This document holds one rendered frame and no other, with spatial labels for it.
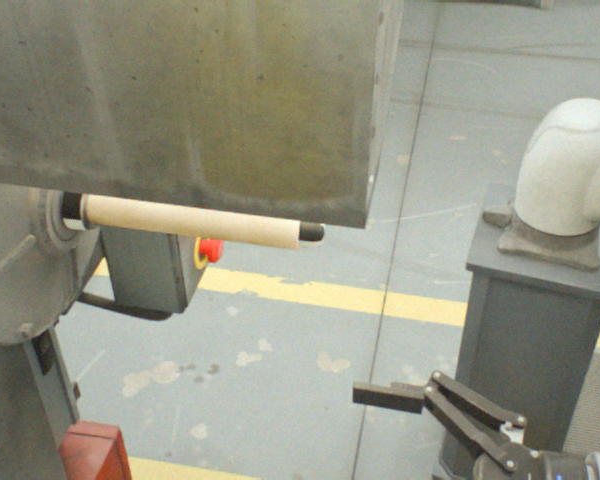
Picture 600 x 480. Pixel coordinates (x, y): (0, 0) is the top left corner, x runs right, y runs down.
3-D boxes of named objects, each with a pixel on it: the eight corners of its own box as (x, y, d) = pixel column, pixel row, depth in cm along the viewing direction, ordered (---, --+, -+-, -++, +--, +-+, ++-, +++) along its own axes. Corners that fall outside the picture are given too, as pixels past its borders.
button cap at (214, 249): (191, 266, 104) (188, 244, 101) (200, 247, 107) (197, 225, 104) (217, 270, 103) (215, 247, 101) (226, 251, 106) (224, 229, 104)
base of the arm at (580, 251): (489, 194, 160) (493, 172, 156) (604, 215, 154) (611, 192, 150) (474, 248, 146) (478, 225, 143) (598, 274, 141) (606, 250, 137)
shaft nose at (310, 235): (298, 251, 63) (298, 228, 61) (304, 233, 65) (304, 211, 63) (322, 254, 62) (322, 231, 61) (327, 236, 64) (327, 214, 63)
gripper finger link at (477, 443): (508, 474, 69) (520, 465, 69) (420, 384, 75) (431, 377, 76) (502, 493, 72) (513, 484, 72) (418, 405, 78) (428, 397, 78)
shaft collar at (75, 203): (66, 239, 66) (54, 195, 63) (89, 207, 69) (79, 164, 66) (89, 242, 65) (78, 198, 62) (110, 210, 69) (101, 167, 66)
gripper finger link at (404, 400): (423, 399, 74) (424, 392, 75) (352, 387, 75) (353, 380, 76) (421, 414, 77) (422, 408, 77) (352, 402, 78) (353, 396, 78)
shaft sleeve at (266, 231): (91, 230, 65) (83, 200, 63) (106, 208, 68) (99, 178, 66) (297, 258, 63) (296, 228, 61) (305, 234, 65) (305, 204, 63)
